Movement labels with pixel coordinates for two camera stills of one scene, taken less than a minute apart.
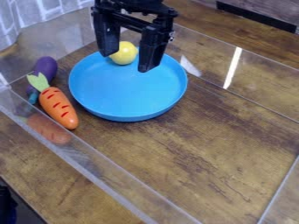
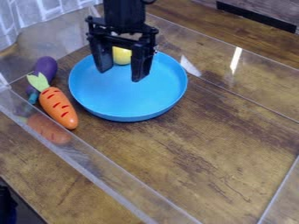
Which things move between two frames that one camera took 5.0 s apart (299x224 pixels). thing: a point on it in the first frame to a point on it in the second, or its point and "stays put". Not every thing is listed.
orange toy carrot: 55,101 stays put
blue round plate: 120,93 stays put
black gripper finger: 153,42 to 141,58
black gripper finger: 107,30 to 101,49
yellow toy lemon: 125,53 stays put
